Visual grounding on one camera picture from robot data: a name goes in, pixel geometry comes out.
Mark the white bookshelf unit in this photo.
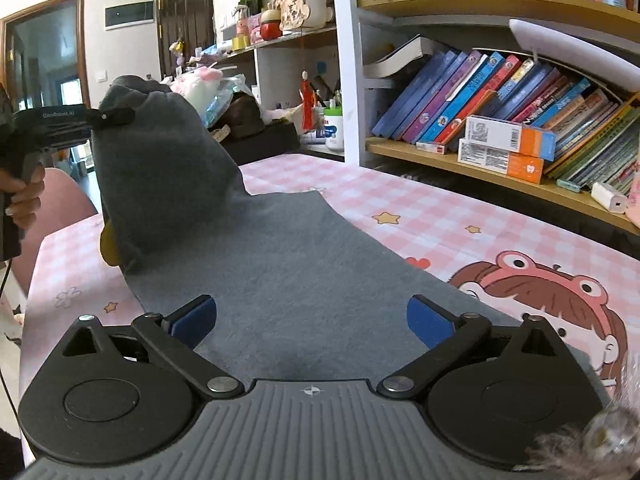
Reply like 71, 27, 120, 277
214, 0, 640, 241

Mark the red round pot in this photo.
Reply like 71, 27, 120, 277
260, 9, 282, 41

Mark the pink cartoon table mat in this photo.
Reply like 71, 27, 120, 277
19, 152, 640, 411

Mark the white orange box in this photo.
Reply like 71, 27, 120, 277
465, 115, 556, 162
458, 139, 544, 184

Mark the grey hooded sweatshirt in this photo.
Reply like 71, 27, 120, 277
90, 74, 612, 401

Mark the white green pen jar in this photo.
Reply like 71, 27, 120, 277
323, 106, 344, 152

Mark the red hanging tassel charm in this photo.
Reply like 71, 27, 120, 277
300, 70, 314, 132

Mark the small white charger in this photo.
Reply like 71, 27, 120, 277
591, 182, 628, 214

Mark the pink white plush pillow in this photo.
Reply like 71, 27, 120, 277
170, 66, 224, 119

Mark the upper white orange box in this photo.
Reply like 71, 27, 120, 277
465, 115, 556, 162

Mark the person's left hand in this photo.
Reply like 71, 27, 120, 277
0, 164, 46, 231

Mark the lower white orange box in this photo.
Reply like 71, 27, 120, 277
458, 139, 544, 184

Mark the fluffy keychain with bead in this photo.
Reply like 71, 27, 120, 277
528, 403, 639, 479

